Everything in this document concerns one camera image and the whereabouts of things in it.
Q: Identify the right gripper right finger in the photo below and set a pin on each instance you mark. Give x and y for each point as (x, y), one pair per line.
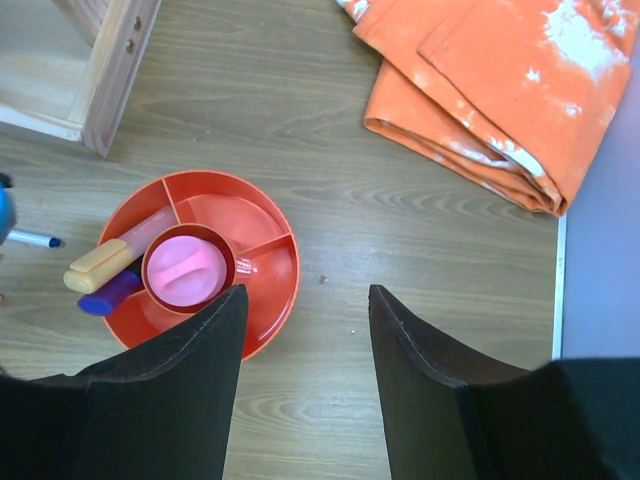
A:
(452, 412)

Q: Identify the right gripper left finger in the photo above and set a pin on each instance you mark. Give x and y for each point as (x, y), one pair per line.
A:
(161, 410)

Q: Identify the black highlighter purple cap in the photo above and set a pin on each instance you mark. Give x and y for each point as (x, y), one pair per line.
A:
(110, 296)

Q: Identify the glue tube pink cap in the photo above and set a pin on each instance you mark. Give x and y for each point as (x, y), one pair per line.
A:
(184, 271)

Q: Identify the orange pink highlighter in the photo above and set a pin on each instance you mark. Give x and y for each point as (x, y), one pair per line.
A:
(96, 268)

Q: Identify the orange round divided organizer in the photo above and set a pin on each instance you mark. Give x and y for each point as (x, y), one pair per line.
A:
(225, 209)

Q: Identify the black highlighter blue cap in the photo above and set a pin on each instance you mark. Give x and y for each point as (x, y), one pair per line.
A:
(7, 207)

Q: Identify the white pen dark-blue cap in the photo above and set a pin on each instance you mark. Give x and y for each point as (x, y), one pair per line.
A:
(35, 239)

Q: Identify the orange folded cloth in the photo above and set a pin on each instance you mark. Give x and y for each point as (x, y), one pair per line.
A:
(515, 96)

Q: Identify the wooden clothes rack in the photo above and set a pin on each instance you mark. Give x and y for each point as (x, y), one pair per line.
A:
(67, 68)

